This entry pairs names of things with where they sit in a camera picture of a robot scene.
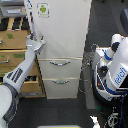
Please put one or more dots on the wooden drawer cabinet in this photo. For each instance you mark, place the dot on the wooden drawer cabinet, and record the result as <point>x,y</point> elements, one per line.
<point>13,33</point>

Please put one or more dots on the white blue robot body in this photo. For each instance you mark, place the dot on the white blue robot body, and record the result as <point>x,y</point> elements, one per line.
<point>110,66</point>

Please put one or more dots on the middle fridge drawer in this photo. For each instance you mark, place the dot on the middle fridge drawer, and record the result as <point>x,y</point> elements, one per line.
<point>60,68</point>

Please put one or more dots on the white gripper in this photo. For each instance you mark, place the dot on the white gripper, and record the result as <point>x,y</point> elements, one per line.
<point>37,46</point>

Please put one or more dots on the white fridge door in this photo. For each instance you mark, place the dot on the white fridge door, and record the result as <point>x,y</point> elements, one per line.
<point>65,28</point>

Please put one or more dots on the bottom fridge drawer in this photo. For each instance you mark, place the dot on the bottom fridge drawer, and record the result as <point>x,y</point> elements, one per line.
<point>61,88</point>

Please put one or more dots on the grey box on cabinet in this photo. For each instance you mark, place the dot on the grey box on cabinet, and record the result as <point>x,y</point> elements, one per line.
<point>13,11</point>

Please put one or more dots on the white refrigerator body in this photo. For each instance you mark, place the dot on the white refrigerator body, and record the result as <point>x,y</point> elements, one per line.
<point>64,25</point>

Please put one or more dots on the fridge drawer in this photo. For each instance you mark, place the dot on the fridge drawer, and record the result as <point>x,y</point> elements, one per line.
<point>60,68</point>
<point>61,88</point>

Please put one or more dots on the green android sticker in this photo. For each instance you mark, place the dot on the green android sticker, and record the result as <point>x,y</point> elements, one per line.
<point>43,9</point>

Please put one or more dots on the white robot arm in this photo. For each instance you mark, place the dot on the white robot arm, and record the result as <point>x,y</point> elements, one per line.
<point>13,80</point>

